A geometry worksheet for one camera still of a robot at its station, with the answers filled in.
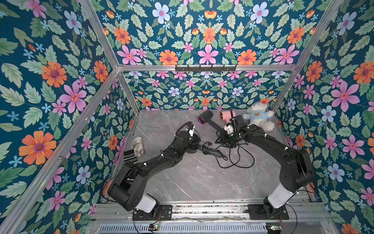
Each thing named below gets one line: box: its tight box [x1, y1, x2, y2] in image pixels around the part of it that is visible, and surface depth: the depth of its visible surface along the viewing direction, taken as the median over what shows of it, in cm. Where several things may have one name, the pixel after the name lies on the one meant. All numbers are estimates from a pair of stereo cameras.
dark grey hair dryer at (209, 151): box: [186, 144, 223, 158], surface depth 86 cm
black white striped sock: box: [123, 149, 138, 164], surface depth 95 cm
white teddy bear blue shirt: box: [242, 102, 276, 132], surface depth 108 cm
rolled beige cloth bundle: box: [132, 135, 145, 157], surface depth 97 cm
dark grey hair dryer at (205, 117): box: [197, 110, 227, 135], surface depth 112 cm
